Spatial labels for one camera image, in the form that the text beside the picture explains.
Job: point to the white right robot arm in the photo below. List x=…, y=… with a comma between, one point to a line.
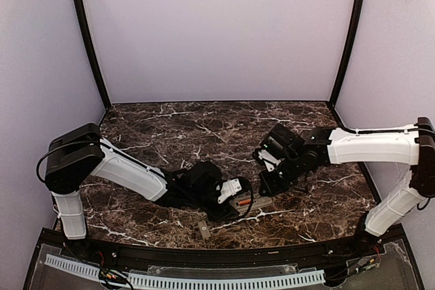
x=287, y=156

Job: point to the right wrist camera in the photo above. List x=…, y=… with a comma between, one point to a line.
x=264, y=158

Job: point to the black frame post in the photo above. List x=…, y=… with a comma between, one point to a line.
x=91, y=53
x=347, y=50

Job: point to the white remote control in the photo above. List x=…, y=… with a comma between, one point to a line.
x=258, y=203

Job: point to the black front rail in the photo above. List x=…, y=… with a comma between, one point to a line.
x=326, y=254

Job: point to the white cable duct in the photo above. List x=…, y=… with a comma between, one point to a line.
x=290, y=281
x=75, y=268

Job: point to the left black frame post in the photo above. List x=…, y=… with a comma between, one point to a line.
x=91, y=53

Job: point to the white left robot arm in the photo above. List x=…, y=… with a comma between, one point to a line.
x=84, y=152

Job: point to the left white cable duct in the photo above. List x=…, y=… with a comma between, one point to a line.
x=75, y=268

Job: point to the right black frame post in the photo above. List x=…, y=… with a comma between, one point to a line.
x=347, y=50

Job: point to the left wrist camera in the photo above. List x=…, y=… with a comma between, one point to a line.
x=232, y=187

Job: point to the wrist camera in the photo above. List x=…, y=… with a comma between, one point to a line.
x=264, y=158
x=232, y=187

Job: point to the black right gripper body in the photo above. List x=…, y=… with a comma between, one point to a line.
x=272, y=181

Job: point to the grey battery cover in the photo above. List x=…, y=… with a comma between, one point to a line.
x=204, y=230

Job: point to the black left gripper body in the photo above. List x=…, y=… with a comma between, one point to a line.
x=226, y=208

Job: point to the orange battery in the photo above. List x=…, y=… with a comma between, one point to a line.
x=244, y=203

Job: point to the right white cable duct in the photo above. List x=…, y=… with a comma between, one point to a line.
x=290, y=281

